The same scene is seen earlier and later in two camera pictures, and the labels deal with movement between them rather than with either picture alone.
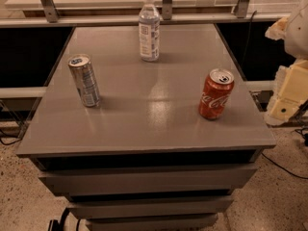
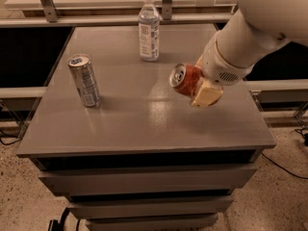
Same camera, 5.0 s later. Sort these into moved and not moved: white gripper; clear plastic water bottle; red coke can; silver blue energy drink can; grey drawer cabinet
Moved: red coke can; white gripper
Not moved: clear plastic water bottle; grey drawer cabinet; silver blue energy drink can
